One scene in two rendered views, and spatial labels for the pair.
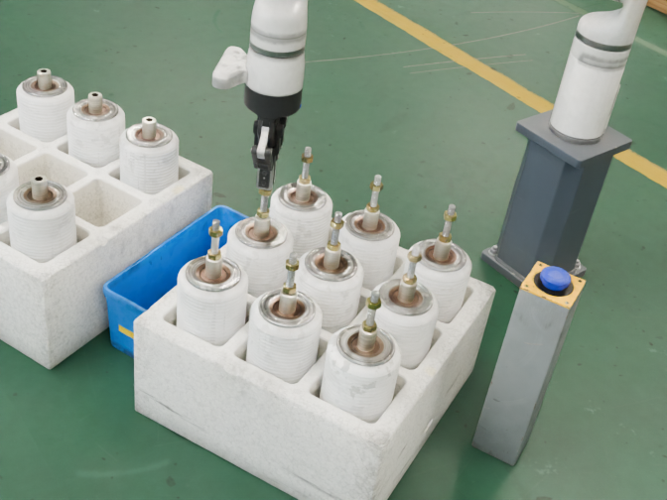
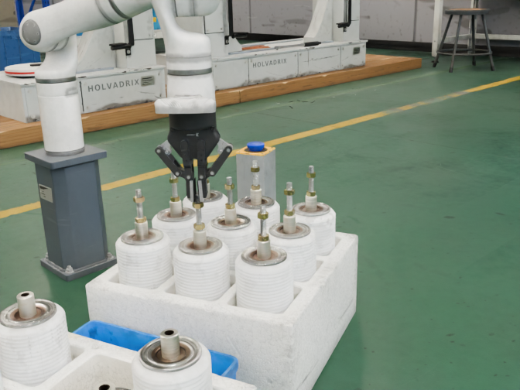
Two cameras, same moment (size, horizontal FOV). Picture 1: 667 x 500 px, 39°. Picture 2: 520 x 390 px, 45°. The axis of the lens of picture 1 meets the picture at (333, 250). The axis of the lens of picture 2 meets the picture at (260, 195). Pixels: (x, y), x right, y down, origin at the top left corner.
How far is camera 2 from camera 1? 1.53 m
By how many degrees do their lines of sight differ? 79
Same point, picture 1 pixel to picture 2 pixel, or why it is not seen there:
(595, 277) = not seen: hidden behind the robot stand
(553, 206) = (98, 196)
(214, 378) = (319, 302)
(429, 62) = not seen: outside the picture
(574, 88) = (71, 115)
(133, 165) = (61, 338)
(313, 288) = (253, 232)
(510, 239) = (80, 247)
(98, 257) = not seen: hidden behind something
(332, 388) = (329, 241)
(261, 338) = (312, 248)
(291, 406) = (340, 264)
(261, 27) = (206, 49)
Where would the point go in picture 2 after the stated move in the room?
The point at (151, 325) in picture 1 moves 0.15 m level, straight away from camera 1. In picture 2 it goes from (293, 316) to (198, 331)
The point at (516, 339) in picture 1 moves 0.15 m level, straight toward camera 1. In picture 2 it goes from (267, 189) to (333, 193)
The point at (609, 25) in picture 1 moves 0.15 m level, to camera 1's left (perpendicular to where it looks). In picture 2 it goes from (70, 63) to (51, 71)
